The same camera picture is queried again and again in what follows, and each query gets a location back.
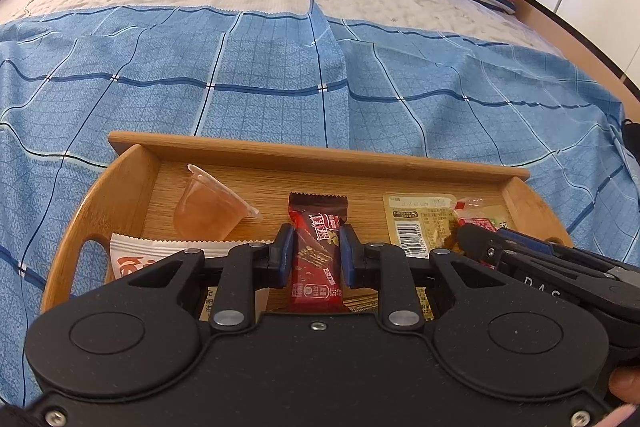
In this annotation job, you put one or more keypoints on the clear jelly cup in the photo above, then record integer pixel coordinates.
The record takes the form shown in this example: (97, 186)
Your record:
(205, 209)

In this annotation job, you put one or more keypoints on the blue checked sheet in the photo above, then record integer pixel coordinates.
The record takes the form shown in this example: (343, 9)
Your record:
(150, 107)

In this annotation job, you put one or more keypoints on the person's right hand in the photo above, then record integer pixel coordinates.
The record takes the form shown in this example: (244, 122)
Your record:
(625, 386)

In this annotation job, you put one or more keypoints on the white packet orange print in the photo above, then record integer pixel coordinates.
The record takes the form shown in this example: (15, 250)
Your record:
(150, 254)

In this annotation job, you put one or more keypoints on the wooden bed frame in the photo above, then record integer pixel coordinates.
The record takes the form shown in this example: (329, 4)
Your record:
(575, 37)

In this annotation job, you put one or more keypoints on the black cap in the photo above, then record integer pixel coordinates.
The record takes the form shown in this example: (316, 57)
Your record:
(630, 129)

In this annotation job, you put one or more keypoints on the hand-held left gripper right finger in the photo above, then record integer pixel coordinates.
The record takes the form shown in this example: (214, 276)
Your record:
(349, 257)

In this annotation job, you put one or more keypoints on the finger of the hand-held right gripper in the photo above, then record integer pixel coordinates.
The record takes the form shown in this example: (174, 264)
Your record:
(500, 259)
(530, 243)

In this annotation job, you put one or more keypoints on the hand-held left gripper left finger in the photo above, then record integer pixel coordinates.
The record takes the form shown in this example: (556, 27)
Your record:
(284, 257)

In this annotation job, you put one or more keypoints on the red chocolate bar wrapper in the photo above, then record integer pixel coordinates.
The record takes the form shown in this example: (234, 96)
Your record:
(316, 252)

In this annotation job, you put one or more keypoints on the small red cream snack packet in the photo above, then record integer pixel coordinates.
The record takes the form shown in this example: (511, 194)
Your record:
(475, 223)

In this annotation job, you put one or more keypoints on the wooden tray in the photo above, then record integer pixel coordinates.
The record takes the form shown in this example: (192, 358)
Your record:
(250, 187)

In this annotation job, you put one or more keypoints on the yellow translucent packet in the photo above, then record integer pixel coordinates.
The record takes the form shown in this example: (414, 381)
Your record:
(417, 222)

